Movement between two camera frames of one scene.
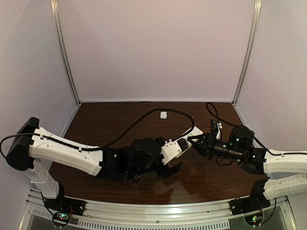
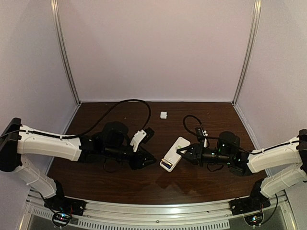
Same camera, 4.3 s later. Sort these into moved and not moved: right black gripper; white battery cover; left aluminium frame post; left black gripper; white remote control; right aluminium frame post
Moved: left black gripper; right black gripper; white remote control
Not moved: right aluminium frame post; left aluminium frame post; white battery cover
